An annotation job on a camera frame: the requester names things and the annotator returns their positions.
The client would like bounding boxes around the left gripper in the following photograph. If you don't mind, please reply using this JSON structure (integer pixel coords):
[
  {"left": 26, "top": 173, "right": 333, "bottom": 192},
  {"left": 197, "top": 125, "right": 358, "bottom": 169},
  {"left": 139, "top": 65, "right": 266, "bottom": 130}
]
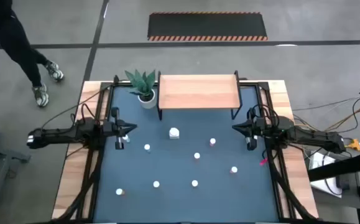
[{"left": 103, "top": 108, "right": 138, "bottom": 151}]

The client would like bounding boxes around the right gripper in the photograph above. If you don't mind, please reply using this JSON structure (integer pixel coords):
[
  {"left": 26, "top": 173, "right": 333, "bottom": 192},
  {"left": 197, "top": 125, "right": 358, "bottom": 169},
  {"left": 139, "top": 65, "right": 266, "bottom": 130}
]
[{"left": 231, "top": 108, "right": 265, "bottom": 151}]

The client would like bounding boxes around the snake plant white pot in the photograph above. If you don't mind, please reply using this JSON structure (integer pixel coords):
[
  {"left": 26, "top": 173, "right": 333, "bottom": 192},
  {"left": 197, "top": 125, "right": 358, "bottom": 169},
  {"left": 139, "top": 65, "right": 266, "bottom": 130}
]
[{"left": 124, "top": 68, "right": 158, "bottom": 110}]

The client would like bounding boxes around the white box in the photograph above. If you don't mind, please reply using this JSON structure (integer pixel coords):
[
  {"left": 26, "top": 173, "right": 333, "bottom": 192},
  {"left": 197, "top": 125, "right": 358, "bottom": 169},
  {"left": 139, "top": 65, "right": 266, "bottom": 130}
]
[{"left": 308, "top": 149, "right": 344, "bottom": 198}]

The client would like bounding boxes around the blue grey table mat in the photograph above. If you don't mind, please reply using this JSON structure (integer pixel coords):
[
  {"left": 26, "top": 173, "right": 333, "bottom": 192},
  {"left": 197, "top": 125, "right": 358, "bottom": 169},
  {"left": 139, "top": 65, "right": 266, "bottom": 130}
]
[{"left": 93, "top": 85, "right": 280, "bottom": 223}]

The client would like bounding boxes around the black desk bar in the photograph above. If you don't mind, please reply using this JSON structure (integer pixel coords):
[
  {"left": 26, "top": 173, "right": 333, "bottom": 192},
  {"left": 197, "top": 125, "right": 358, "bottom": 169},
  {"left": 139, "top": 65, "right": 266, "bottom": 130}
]
[{"left": 307, "top": 151, "right": 360, "bottom": 183}]

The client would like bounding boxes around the black hazard striped floor mat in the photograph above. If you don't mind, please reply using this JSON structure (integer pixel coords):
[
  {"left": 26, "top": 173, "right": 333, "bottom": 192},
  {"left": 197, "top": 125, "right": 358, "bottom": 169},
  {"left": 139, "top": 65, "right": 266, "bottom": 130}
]
[{"left": 147, "top": 11, "right": 269, "bottom": 42}]

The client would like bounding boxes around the yellow power splitter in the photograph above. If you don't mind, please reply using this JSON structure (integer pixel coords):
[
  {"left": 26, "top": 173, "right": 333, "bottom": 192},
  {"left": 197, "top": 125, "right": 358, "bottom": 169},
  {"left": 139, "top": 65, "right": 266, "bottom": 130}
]
[{"left": 344, "top": 138, "right": 360, "bottom": 152}]

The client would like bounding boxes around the grey metal stand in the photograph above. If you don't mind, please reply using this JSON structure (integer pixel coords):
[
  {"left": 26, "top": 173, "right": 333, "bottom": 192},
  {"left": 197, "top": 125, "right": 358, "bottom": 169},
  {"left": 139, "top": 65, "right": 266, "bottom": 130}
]
[{"left": 0, "top": 139, "right": 31, "bottom": 224}]

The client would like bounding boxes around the person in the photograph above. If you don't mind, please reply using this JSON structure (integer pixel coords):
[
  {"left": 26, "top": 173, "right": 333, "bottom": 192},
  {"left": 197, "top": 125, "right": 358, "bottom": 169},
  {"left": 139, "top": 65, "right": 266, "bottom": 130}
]
[{"left": 0, "top": 0, "right": 65, "bottom": 108}]

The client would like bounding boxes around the long black cable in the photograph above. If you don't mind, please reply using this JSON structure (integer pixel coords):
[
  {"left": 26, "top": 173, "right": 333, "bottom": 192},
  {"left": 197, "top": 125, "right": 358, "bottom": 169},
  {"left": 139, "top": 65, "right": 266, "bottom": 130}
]
[{"left": 41, "top": 83, "right": 114, "bottom": 130}]

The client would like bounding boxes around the wooden shelf black frame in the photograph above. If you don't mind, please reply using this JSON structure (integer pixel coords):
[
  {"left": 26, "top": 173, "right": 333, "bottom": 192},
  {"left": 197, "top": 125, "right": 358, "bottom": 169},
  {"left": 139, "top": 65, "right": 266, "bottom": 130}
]
[{"left": 156, "top": 70, "right": 243, "bottom": 121}]

